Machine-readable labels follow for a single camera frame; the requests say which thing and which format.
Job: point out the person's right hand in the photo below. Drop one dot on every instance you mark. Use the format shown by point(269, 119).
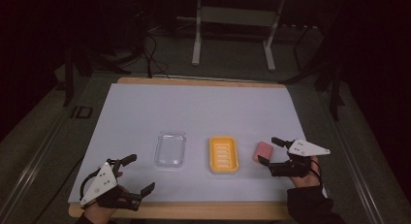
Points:
point(305, 182)

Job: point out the clear plastic tray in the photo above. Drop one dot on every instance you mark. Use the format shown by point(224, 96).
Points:
point(170, 149)

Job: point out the pink soap bar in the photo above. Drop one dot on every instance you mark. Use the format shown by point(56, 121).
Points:
point(263, 151)

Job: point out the black stand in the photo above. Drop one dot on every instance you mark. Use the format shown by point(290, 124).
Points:
point(80, 62)
point(329, 78)

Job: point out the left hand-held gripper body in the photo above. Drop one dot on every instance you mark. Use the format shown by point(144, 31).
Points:
point(102, 182)

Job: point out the white table mat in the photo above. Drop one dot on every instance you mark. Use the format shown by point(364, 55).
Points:
point(194, 114)

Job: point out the person's left hand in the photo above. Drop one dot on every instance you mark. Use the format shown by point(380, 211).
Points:
point(97, 212)

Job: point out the yellow soap dish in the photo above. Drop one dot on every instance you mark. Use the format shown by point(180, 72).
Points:
point(223, 154)

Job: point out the white metal stand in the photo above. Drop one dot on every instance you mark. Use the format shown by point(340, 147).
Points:
point(232, 20)

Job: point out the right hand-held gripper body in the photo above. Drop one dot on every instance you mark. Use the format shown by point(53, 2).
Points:
point(305, 148)

